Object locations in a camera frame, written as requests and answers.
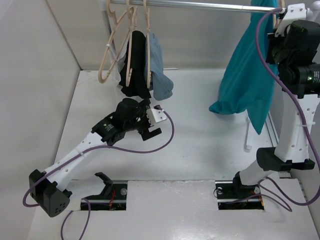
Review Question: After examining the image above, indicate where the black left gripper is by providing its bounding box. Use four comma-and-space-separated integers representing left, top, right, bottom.
124, 99, 161, 140

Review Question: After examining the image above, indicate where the beige wooden hanger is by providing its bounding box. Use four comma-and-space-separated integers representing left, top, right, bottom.
98, 0, 137, 87
272, 0, 285, 29

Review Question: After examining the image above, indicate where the teal t shirt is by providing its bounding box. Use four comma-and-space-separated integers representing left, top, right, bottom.
209, 13, 276, 134

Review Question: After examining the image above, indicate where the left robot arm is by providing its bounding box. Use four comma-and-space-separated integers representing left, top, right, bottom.
26, 98, 168, 218

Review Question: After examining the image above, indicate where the black hanging shirt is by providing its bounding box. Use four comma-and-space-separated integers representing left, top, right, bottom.
119, 30, 151, 99

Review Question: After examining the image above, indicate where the light blue hanging shirt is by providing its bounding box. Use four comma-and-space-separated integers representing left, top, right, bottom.
149, 32, 174, 101

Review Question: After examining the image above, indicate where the beige hanger with black shirt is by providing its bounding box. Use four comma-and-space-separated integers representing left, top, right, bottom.
125, 0, 137, 87

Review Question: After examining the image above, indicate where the beige hanger with blue shirt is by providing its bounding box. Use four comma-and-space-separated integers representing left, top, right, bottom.
143, 0, 152, 89

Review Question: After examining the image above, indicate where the empty beige wooden hanger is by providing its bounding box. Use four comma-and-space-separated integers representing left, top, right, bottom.
98, 0, 137, 87

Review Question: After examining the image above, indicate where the metal clothes rack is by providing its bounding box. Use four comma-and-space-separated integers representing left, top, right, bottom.
98, 0, 320, 153

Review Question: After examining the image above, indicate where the white sheer hanging garment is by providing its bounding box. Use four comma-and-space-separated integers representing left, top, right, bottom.
108, 47, 127, 86

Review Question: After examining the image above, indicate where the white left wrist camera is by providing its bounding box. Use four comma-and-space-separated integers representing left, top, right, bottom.
146, 108, 168, 126

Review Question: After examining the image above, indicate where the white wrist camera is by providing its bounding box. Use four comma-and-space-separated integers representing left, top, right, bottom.
146, 108, 168, 126
275, 3, 307, 38

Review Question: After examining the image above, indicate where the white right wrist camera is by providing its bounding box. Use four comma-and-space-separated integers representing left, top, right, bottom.
275, 3, 307, 38

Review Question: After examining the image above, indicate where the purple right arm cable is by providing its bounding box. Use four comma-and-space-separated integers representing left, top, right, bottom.
256, 7, 320, 206

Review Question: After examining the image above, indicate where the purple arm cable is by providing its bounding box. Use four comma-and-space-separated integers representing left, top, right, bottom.
22, 104, 175, 240
256, 7, 320, 206

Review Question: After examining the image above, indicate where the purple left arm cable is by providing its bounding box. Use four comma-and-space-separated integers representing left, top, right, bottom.
22, 104, 175, 240

